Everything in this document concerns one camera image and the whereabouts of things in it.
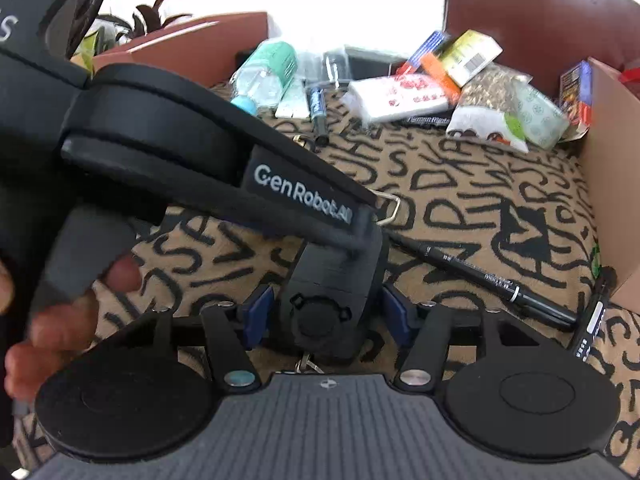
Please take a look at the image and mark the black marker pen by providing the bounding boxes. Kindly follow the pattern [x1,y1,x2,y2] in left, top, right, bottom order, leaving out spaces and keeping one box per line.
[386,231,578,332]

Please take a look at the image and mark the person left hand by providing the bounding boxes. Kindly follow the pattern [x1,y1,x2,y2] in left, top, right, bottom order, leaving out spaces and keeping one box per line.
[1,254,142,403]

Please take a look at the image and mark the potted plant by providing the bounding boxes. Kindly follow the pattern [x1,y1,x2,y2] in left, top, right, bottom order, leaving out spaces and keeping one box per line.
[70,0,191,74]

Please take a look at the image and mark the letter pattern tablecloth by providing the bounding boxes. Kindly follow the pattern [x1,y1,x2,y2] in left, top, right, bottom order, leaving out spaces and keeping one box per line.
[92,92,639,479]

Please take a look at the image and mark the thin black pen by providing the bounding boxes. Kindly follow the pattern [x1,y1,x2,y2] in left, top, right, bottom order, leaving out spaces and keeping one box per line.
[567,266,617,362]

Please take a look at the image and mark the brown rectangular box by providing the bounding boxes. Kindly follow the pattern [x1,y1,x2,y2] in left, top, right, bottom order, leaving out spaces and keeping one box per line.
[93,12,268,88]

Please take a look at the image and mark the green label plastic bottle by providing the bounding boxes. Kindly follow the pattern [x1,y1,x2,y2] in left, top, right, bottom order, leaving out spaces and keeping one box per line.
[230,39,298,115]

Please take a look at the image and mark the white red tissue pack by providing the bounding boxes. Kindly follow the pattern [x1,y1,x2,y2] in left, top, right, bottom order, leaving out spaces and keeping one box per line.
[342,74,449,125]

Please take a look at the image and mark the orange small box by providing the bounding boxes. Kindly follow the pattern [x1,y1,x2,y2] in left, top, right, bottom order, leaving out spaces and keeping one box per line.
[421,52,461,106]

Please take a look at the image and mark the seed snack bag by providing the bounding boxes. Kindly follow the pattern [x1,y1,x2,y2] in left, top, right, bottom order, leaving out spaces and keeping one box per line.
[446,63,533,153]

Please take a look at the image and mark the clear plastic cup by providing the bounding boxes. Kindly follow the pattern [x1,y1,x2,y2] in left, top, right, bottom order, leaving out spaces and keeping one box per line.
[322,50,352,89]

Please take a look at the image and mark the cardboard storage box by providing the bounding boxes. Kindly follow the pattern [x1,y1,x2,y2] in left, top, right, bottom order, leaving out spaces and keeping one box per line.
[579,58,640,312]

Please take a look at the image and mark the black square box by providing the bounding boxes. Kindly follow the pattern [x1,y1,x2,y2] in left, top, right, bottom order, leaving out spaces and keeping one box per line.
[345,47,406,80]

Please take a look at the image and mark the yellow medicine box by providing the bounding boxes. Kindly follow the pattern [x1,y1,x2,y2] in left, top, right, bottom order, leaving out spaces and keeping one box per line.
[439,29,502,88]

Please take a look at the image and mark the blue medicine box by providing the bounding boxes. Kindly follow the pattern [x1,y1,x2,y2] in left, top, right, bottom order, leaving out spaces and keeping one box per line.
[395,30,450,75]

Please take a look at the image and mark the dark brown headboard panel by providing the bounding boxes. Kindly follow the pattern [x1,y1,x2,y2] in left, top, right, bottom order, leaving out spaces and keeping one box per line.
[446,0,639,98]

